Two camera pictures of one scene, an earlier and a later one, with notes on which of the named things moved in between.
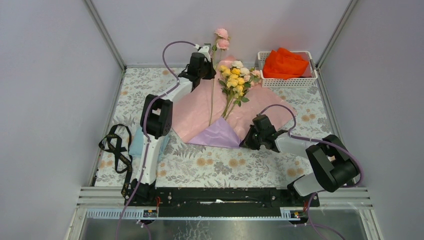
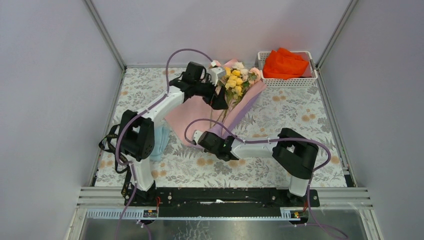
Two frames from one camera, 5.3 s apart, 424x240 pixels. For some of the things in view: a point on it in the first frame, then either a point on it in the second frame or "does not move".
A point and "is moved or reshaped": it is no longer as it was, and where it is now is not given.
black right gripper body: x=258 y=141 to x=216 y=152
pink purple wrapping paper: x=197 y=111 is moved or reshaped
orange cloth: x=283 y=64 does not move
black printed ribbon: x=119 y=142 does not move
